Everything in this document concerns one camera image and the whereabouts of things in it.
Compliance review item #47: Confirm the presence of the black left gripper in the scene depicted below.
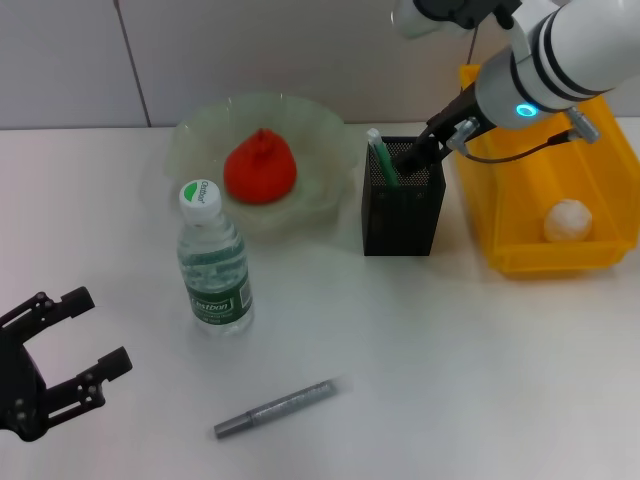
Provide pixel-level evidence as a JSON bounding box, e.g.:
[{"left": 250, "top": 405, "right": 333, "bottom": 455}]
[{"left": 0, "top": 286, "right": 134, "bottom": 442}]

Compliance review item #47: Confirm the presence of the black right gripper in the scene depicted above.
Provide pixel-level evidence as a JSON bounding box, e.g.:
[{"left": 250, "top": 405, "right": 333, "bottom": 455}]
[{"left": 396, "top": 83, "right": 482, "bottom": 174}]

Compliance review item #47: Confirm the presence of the mint green utility knife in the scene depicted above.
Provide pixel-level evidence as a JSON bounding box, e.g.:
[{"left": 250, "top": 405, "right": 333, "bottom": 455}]
[{"left": 366, "top": 127, "right": 402, "bottom": 189}]

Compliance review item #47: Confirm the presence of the red tomato-shaped object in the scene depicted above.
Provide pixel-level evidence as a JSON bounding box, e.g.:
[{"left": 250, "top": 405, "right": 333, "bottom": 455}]
[{"left": 222, "top": 127, "right": 297, "bottom": 205}]

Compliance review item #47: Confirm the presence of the white paper ball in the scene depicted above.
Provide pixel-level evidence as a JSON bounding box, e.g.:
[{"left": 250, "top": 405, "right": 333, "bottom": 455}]
[{"left": 542, "top": 198, "right": 595, "bottom": 242}]

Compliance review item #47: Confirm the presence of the clear water bottle green label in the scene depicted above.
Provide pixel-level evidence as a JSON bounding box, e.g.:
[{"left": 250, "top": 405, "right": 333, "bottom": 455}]
[{"left": 176, "top": 179, "right": 255, "bottom": 338}]

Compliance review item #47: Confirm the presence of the grey marker pen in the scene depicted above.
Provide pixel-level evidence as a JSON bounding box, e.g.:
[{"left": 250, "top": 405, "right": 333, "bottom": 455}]
[{"left": 212, "top": 377, "right": 353, "bottom": 441}]

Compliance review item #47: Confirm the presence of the black mesh pen holder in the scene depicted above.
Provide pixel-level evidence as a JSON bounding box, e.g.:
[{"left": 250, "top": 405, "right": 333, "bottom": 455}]
[{"left": 360, "top": 135, "right": 447, "bottom": 258}]

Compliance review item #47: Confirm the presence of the green glass fruit bowl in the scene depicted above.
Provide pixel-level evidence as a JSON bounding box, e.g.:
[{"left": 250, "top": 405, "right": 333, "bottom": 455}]
[{"left": 163, "top": 90, "right": 360, "bottom": 240}]

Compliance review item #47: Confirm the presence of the yellow plastic bin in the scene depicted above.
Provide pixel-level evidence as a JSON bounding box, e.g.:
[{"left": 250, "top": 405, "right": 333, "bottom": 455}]
[{"left": 453, "top": 63, "right": 640, "bottom": 279}]

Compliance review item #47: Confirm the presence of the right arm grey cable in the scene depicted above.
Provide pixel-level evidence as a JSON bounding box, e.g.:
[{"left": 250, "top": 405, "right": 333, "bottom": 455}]
[{"left": 447, "top": 107, "right": 601, "bottom": 164}]

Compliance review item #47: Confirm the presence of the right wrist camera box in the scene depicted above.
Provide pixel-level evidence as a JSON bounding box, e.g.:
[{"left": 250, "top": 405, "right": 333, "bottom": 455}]
[{"left": 392, "top": 0, "right": 524, "bottom": 40}]

